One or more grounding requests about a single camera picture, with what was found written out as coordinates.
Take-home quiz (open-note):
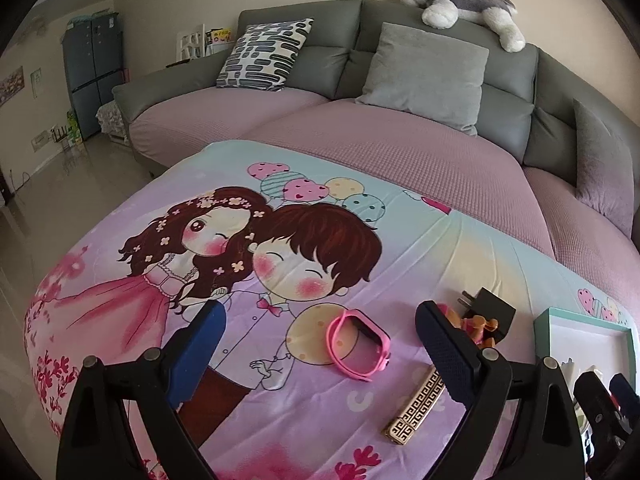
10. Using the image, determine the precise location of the floral covered stool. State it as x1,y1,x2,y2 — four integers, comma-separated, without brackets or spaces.
95,100,132,143

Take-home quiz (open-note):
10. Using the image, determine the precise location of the pink watch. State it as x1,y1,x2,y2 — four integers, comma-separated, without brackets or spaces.
326,308,392,383

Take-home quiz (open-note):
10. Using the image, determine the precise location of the gold patterned lighter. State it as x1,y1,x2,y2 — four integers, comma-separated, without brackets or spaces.
384,365,447,445

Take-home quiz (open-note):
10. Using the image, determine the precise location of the pink sofa cover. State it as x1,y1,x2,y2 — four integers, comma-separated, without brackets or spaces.
129,85,640,321

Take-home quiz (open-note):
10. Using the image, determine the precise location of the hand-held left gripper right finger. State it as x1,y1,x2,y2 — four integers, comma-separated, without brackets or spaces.
415,300,588,480

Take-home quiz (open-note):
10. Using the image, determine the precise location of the wall picture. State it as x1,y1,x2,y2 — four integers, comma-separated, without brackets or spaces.
0,66,25,106

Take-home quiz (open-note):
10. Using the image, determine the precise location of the teal-rimmed white tray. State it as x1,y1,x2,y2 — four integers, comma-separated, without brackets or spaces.
533,307,638,441

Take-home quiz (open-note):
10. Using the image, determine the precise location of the grey pillow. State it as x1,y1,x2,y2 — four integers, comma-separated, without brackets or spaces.
356,22,490,136

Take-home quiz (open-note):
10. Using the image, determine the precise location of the black and white patterned pillow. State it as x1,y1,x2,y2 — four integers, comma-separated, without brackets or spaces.
216,18,314,92

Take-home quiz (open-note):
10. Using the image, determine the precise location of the brown toy figure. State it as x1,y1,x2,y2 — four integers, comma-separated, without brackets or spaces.
436,301,501,351

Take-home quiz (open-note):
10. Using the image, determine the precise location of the grey sofa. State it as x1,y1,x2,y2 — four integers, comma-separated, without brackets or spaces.
111,0,640,311

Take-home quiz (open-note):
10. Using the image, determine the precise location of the black charger plug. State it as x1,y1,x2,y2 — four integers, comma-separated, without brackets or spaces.
456,287,517,341

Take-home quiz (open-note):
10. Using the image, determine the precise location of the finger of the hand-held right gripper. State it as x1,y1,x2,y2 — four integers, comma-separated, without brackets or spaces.
573,372,624,480
609,374,640,441

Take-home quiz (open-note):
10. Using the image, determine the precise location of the grey and white plush dog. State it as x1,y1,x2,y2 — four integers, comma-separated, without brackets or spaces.
392,0,527,52

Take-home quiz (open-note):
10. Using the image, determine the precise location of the white rack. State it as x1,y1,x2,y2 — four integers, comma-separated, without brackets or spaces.
176,24,208,58

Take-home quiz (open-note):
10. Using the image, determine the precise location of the dark grey refrigerator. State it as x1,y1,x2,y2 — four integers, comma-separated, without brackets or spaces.
61,11,126,141

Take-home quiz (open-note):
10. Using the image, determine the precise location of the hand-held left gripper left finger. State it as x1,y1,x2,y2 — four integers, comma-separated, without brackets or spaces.
56,300,226,480

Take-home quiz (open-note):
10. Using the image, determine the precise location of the printed cartoon blanket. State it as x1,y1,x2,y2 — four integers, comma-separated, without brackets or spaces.
22,139,640,480

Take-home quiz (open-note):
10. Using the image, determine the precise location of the mauve pillow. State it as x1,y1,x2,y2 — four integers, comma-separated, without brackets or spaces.
572,99,640,238

